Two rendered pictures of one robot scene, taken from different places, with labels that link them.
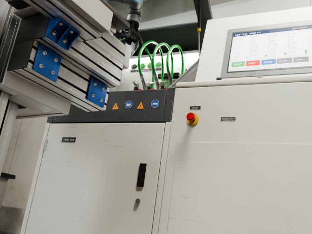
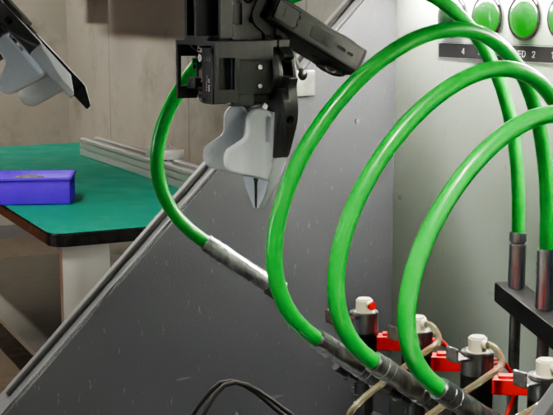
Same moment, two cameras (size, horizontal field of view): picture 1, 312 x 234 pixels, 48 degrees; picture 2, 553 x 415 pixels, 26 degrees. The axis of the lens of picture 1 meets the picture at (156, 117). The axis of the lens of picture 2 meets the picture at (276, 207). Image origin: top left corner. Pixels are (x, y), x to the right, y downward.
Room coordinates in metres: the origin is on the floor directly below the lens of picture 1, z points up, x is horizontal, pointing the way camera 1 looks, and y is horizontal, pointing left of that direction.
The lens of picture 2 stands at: (0.83, -0.38, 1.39)
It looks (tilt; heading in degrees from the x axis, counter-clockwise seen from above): 10 degrees down; 31
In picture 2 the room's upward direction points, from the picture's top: straight up
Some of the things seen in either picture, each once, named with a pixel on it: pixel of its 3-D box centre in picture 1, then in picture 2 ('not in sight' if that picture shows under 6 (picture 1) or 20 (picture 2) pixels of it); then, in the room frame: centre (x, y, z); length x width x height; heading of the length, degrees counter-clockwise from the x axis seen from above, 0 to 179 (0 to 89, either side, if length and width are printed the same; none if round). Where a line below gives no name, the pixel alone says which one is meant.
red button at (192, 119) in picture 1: (191, 117); not in sight; (1.38, -0.15, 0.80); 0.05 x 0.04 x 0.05; 64
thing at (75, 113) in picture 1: (108, 107); not in sight; (1.61, 0.24, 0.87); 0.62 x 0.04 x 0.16; 64
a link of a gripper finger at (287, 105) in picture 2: (134, 43); (275, 107); (1.73, 0.17, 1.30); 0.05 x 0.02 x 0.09; 64
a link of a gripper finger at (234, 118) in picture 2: not in sight; (233, 156); (1.72, 0.22, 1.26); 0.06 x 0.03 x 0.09; 154
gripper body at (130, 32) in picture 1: (131, 32); (238, 38); (1.71, 0.20, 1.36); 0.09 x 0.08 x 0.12; 154
